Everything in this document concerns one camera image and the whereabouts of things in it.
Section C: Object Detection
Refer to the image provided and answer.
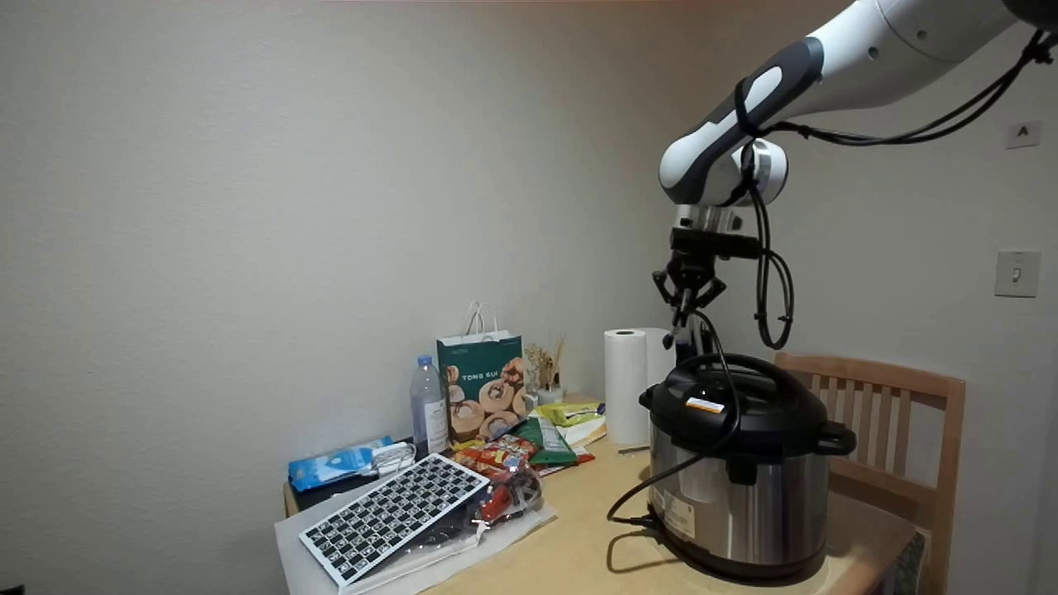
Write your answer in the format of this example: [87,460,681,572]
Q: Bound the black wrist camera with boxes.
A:
[720,229,765,266]

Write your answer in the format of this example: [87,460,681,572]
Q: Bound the yellow green book stack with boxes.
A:
[531,397,611,451]

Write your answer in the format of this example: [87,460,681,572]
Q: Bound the steel rice cooker black lid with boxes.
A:
[639,351,859,584]

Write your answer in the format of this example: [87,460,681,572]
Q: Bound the small white wall socket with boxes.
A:
[1004,117,1043,151]

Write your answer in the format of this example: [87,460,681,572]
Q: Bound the clear plastic water bottle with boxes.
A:
[410,353,454,460]

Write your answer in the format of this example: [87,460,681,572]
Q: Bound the blue packet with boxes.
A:
[288,436,417,512]

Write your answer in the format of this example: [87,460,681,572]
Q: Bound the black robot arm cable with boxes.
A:
[727,27,1058,353]

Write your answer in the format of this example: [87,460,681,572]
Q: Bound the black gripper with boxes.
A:
[652,224,730,324]

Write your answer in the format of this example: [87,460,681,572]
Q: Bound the white paper towel roll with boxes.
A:
[600,324,677,454]

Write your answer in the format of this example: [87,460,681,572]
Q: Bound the wooden sticks in holder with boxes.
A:
[524,341,569,405]

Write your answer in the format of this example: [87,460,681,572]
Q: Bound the checkerboard calibration board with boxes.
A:
[297,451,491,589]

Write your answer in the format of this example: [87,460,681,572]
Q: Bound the white wall light switch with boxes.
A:
[991,249,1040,302]

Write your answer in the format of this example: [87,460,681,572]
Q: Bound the red snack package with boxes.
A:
[448,441,546,529]

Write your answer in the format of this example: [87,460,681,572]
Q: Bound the wooden chair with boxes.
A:
[773,351,967,595]

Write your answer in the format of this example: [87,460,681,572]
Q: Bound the green paper bag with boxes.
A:
[433,307,527,442]

